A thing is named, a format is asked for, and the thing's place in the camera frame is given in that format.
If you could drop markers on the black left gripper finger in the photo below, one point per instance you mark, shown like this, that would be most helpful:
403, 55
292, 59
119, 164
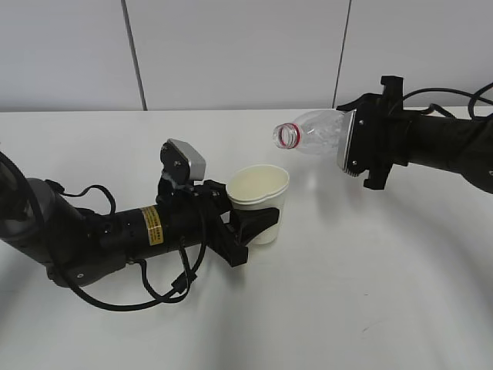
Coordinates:
257, 227

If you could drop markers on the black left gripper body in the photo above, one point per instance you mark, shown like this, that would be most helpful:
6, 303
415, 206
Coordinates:
192, 214

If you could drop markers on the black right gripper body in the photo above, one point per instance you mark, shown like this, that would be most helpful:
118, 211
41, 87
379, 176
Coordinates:
374, 135

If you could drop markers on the white paper cup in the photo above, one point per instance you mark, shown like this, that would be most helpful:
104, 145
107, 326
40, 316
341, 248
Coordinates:
258, 187

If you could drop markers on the Nongfu Spring water bottle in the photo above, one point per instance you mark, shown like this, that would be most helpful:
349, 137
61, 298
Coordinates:
319, 132

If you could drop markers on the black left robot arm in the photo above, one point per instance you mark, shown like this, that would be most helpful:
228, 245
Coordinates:
80, 245

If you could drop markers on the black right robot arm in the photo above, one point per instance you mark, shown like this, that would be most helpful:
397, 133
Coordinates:
436, 138

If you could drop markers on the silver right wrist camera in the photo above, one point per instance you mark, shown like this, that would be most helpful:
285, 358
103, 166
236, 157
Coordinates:
344, 141

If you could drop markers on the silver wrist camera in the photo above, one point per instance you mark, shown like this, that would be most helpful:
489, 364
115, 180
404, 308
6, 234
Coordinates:
182, 163
344, 141

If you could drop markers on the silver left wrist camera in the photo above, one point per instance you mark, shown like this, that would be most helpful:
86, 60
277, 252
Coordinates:
182, 163

